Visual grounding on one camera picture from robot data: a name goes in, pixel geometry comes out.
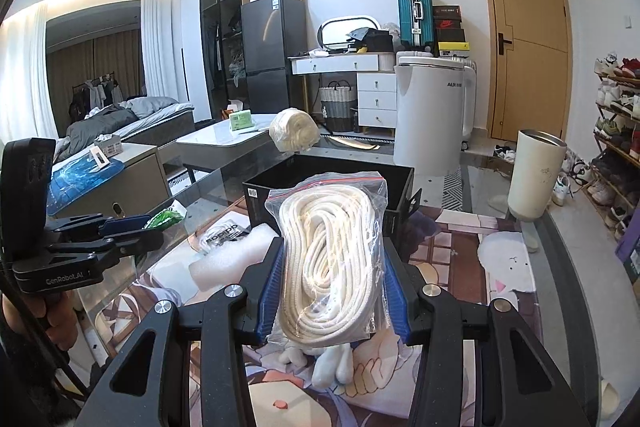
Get green plastic packet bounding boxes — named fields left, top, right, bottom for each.
left=144, top=207, right=186, bottom=231

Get wooden door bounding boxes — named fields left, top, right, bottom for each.
left=487, top=0, right=573, bottom=142

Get shoe rack with shoes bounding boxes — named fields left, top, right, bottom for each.
left=587, top=51, right=639, bottom=241

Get white cylindrical appliance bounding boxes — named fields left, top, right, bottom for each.
left=394, top=51, right=477, bottom=176

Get white vanity desk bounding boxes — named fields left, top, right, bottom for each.
left=291, top=52, right=397, bottom=131

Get adidas bag white laces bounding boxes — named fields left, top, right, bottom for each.
left=192, top=211, right=250, bottom=255

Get teal suitcase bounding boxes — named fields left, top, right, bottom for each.
left=397, top=0, right=435, bottom=51

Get beige side cabinet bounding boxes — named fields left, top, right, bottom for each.
left=47, top=143, right=171, bottom=218

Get oval vanity mirror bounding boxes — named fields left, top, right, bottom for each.
left=317, top=15, right=380, bottom=52

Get black cardboard box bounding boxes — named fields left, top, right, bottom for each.
left=243, top=154, right=422, bottom=247

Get white foam wrap roll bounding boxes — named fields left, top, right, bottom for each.
left=189, top=223, right=278, bottom=291

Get woven basket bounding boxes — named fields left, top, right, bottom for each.
left=319, top=80, right=357, bottom=132

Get cream tumbler cup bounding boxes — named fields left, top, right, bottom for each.
left=506, top=129, right=567, bottom=221

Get grey bed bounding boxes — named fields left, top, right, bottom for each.
left=54, top=96, right=195, bottom=162

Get white coffee table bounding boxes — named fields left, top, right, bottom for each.
left=176, top=114, right=276, bottom=172

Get green tissue box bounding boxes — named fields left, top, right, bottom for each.
left=229, top=109, right=254, bottom=132

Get person left hand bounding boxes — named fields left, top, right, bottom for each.
left=1, top=293, right=78, bottom=371

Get stacked shoe boxes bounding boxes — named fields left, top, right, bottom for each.
left=433, top=4, right=471, bottom=58

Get black refrigerator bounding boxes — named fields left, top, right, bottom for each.
left=241, top=0, right=308, bottom=114

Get dark glass wardrobe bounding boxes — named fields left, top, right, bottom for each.
left=200, top=0, right=250, bottom=120

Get white rope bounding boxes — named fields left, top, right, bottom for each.
left=264, top=171, right=392, bottom=350

